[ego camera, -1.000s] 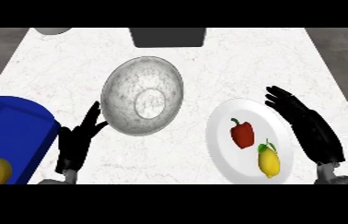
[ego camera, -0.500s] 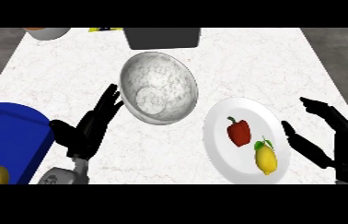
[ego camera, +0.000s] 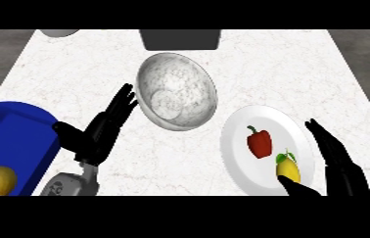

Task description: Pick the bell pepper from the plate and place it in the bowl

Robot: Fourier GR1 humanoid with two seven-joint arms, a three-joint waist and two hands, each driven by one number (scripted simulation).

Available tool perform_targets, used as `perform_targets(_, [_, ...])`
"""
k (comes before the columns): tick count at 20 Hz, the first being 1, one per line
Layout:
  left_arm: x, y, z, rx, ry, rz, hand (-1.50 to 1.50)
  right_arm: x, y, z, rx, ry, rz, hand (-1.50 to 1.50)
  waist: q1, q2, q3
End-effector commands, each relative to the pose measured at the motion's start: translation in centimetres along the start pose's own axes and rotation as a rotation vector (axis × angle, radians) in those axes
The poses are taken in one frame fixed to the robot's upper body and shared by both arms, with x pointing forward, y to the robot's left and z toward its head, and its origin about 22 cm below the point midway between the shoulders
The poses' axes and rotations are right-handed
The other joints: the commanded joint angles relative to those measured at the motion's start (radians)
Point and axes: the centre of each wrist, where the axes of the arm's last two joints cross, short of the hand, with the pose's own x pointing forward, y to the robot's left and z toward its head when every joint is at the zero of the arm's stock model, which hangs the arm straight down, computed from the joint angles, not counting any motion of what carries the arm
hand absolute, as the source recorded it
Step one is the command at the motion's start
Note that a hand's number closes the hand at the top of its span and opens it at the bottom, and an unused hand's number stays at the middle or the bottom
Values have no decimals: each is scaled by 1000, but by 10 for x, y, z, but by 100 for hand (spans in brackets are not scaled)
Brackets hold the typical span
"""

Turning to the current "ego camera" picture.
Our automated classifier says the yellow lemon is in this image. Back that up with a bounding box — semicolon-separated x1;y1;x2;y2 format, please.
274;149;302;184

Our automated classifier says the red bell pepper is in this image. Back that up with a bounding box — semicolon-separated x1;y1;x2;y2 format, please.
246;124;274;160

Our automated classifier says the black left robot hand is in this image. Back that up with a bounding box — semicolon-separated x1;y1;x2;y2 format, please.
50;82;140;167

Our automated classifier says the blue container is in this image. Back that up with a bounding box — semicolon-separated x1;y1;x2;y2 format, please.
0;100;62;197

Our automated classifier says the grey marbled bowl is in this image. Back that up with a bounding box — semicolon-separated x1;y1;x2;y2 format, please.
133;52;220;132

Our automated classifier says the dark grey box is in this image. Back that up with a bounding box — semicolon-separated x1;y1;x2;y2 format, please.
139;28;223;51

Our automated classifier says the white plate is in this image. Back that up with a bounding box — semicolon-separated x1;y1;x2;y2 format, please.
220;105;317;197

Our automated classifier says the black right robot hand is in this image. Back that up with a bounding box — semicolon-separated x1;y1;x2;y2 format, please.
276;118;370;197

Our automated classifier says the yellow fruit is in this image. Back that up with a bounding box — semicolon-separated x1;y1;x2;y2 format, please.
0;166;19;197

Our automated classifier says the pale grey round object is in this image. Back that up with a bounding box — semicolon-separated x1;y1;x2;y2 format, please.
39;28;81;38

